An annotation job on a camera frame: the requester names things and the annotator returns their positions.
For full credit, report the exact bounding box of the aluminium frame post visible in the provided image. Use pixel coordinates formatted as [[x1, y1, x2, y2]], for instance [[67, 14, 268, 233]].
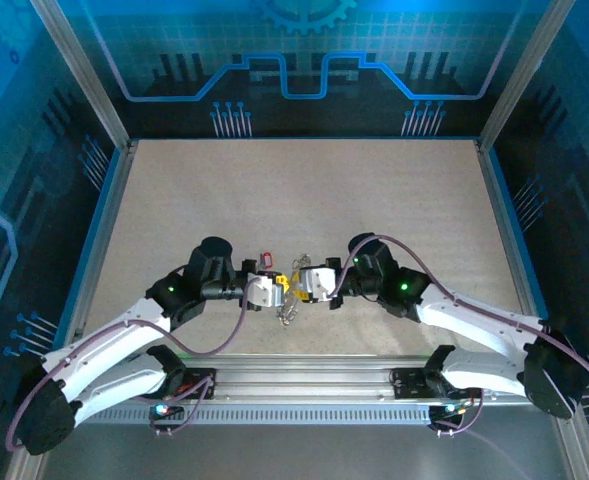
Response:
[[28, 0, 133, 151], [477, 0, 578, 151]]

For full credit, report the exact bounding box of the silver keyring with chain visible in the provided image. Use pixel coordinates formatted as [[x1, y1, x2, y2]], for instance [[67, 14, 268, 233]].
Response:
[[273, 251, 314, 330]]

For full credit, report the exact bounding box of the small led board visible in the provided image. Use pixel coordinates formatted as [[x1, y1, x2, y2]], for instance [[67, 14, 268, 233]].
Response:
[[428, 402, 468, 426], [149, 399, 185, 421]]

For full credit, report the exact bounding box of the slotted grey cable duct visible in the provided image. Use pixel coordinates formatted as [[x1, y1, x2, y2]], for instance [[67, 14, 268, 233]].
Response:
[[81, 405, 433, 427]]

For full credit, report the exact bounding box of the aluminium table side rail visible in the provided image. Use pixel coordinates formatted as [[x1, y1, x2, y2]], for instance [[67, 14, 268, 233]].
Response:
[[66, 139, 138, 349], [475, 139, 543, 326]]

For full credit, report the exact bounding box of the grey metal plate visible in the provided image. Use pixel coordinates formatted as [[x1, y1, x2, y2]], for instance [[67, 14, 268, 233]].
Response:
[[38, 423, 578, 480]]

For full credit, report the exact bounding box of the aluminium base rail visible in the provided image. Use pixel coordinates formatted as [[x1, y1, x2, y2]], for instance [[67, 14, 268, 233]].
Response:
[[68, 353, 550, 409]]

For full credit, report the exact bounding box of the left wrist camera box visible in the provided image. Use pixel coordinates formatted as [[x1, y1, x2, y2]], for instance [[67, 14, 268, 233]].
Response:
[[246, 272, 284, 309]]

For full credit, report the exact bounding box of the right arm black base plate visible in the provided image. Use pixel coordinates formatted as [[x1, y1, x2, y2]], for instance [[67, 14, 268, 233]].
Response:
[[391, 367, 448, 401]]

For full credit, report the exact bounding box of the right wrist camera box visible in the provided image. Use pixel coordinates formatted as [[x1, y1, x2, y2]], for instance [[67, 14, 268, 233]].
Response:
[[299, 267, 336, 304]]

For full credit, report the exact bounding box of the right small LED board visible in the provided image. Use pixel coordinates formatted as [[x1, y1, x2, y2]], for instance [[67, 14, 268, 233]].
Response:
[[428, 402, 468, 426]]

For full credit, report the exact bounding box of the left small LED board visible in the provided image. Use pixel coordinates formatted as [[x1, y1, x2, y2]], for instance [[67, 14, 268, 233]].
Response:
[[149, 399, 185, 421]]

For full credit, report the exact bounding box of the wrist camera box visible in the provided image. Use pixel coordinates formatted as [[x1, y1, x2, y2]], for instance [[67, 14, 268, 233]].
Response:
[[299, 267, 336, 304], [246, 272, 284, 309]]

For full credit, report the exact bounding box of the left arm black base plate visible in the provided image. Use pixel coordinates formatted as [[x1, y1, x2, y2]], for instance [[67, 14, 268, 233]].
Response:
[[171, 367, 219, 401]]

